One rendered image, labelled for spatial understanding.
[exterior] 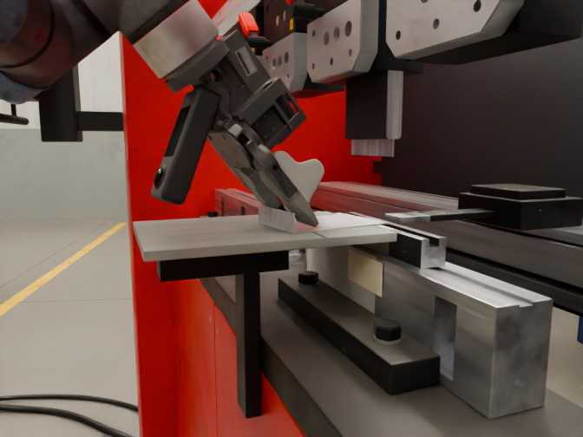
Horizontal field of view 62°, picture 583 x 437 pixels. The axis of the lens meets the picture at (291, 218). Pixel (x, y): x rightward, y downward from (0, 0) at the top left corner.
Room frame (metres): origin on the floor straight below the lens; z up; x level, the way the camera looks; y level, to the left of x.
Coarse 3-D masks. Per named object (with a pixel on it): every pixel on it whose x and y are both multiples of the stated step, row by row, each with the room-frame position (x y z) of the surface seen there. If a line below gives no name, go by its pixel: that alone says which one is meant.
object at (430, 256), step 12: (360, 216) 0.64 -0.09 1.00; (396, 228) 0.56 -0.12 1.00; (408, 228) 0.54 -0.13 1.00; (396, 240) 0.52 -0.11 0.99; (408, 240) 0.50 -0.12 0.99; (420, 240) 0.48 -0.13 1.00; (432, 240) 0.49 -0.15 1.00; (444, 240) 0.49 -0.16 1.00; (396, 252) 0.52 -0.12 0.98; (408, 252) 0.50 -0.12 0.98; (420, 252) 0.48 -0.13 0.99; (432, 252) 0.48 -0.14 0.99; (444, 252) 0.49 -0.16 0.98; (420, 264) 0.48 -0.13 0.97; (432, 264) 0.48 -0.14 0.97; (444, 264) 0.49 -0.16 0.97
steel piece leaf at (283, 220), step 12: (264, 216) 0.56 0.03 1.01; (276, 216) 0.54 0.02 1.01; (288, 216) 0.51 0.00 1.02; (324, 216) 0.62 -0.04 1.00; (276, 228) 0.54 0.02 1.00; (288, 228) 0.51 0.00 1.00; (300, 228) 0.53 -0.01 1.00; (312, 228) 0.53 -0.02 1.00; (324, 228) 0.53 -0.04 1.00; (336, 228) 0.53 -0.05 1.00
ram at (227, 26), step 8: (208, 0) 1.31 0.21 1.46; (216, 0) 1.22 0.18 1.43; (224, 0) 1.15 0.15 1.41; (248, 0) 0.96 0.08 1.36; (256, 0) 0.92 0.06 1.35; (208, 8) 1.31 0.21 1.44; (216, 8) 1.22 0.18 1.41; (240, 8) 1.02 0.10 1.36; (248, 8) 0.96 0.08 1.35; (232, 16) 1.08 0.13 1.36; (224, 24) 1.15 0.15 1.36; (232, 24) 1.08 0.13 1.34; (224, 32) 1.15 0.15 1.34; (232, 32) 1.14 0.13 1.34
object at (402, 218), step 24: (480, 192) 0.69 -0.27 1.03; (504, 192) 0.65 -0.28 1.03; (528, 192) 0.62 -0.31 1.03; (552, 192) 0.64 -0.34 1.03; (408, 216) 0.60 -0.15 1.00; (432, 216) 0.61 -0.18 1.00; (456, 216) 0.62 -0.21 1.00; (480, 216) 0.64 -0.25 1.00; (504, 216) 0.63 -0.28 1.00; (528, 216) 0.61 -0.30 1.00; (552, 216) 0.62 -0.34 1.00; (576, 216) 0.64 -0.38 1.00
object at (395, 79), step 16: (352, 80) 0.63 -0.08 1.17; (368, 80) 0.59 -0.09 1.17; (384, 80) 0.56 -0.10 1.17; (400, 80) 0.56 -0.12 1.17; (352, 96) 0.63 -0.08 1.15; (368, 96) 0.59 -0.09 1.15; (384, 96) 0.56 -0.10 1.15; (400, 96) 0.56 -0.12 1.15; (352, 112) 0.63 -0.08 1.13; (368, 112) 0.59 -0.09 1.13; (384, 112) 0.56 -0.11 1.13; (400, 112) 0.56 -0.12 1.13; (352, 128) 0.63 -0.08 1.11; (368, 128) 0.59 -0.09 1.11; (384, 128) 0.56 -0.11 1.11; (400, 128) 0.56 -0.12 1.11; (352, 144) 0.65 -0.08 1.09; (368, 144) 0.61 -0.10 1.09; (384, 144) 0.57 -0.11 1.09
